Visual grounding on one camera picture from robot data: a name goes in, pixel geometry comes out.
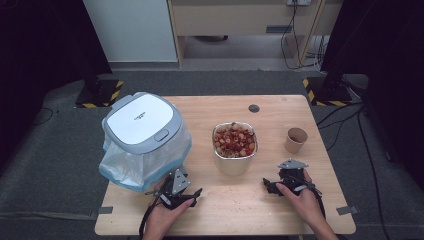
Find brown paper cup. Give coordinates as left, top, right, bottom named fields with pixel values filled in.
left=284, top=127, right=309, bottom=155

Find white cabinet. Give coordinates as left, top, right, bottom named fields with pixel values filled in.
left=82, top=0, right=178, bottom=63

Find black hanging cable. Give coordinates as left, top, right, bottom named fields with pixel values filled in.
left=280, top=0, right=323, bottom=71

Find person's right hand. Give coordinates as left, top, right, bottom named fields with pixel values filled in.
left=275, top=169, right=327, bottom=227

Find thin black floor cable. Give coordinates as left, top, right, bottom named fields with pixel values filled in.
left=31, top=106, right=55, bottom=127

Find black yellow striped stand base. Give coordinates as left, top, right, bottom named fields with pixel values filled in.
left=74, top=78, right=125, bottom=109
left=302, top=76, right=354, bottom=108

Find foil container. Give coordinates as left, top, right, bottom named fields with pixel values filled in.
left=211, top=121, right=259, bottom=177

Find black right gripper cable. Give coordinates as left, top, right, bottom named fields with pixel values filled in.
left=311, top=188, right=328, bottom=221

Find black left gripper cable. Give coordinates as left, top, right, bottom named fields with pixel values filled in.
left=138, top=195, right=160, bottom=240

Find grey white lidded trash can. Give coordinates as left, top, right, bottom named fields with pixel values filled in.
left=101, top=91, right=184, bottom=156

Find light wooden desk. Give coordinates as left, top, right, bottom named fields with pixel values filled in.
left=167, top=0, right=344, bottom=69

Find trash bin with plastic bag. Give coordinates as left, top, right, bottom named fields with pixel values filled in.
left=98, top=128, right=193, bottom=193

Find pile of red beige food pieces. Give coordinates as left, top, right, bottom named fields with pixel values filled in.
left=214, top=122, right=257, bottom=158

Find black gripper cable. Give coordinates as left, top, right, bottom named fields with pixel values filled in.
left=311, top=188, right=328, bottom=221
left=138, top=195, right=160, bottom=240

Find black curtain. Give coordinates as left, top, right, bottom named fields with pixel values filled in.
left=320, top=0, right=424, bottom=189
left=0, top=0, right=113, bottom=168

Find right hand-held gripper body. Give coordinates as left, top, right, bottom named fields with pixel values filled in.
left=276, top=158, right=315, bottom=196

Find person's left hand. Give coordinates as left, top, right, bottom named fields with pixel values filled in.
left=143, top=198, right=195, bottom=239

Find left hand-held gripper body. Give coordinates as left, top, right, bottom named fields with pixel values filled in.
left=156, top=168, right=194, bottom=210

